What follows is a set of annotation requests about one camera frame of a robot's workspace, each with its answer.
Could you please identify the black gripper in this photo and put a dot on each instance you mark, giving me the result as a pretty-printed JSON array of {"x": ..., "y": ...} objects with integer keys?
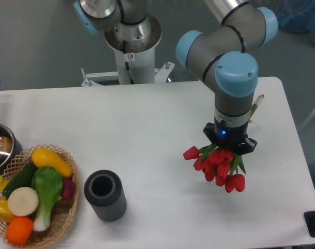
[{"x": 234, "y": 139}]

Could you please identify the red tulip bouquet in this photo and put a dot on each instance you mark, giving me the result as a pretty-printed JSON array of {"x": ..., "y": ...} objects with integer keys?
[{"x": 222, "y": 164}]

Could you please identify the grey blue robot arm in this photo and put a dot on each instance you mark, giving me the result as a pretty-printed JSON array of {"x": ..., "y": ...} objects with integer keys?
[{"x": 220, "y": 60}]

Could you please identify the dark grey ribbed vase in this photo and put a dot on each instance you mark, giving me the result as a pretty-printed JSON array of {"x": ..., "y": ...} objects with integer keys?
[{"x": 103, "y": 190}]

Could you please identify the black device at edge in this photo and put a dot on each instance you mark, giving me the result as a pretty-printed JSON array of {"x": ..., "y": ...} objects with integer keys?
[{"x": 310, "y": 222}]

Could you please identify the blue plastic bag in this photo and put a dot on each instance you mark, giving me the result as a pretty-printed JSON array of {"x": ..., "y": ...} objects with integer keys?
[{"x": 296, "y": 17}]

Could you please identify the dark red radish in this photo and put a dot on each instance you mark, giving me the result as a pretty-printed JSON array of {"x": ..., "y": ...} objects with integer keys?
[{"x": 69, "y": 189}]

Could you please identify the woven wicker basket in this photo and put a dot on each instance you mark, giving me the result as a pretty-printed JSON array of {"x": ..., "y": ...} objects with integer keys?
[{"x": 63, "y": 212}]

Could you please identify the green bok choy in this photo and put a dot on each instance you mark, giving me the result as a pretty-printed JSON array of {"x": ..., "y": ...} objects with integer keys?
[{"x": 48, "y": 184}]

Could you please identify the yellow squash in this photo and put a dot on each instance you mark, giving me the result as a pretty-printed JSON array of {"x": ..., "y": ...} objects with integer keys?
[{"x": 43, "y": 157}]

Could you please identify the green cucumber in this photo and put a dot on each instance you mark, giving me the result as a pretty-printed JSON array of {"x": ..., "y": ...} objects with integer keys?
[{"x": 22, "y": 179}]

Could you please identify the beige round disc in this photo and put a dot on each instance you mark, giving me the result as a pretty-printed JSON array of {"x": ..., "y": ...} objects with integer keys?
[{"x": 23, "y": 201}]

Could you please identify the orange fruit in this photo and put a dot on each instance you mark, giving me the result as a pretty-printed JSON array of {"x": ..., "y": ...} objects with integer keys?
[{"x": 19, "y": 230}]

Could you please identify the yellow banana tip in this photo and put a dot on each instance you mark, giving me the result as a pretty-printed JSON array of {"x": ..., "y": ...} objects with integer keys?
[{"x": 3, "y": 183}]

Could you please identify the yellow bell pepper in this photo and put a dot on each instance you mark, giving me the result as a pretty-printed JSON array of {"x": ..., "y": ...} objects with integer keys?
[{"x": 1, "y": 210}]

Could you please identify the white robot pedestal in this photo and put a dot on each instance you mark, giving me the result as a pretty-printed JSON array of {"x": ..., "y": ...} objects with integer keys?
[{"x": 134, "y": 51}]

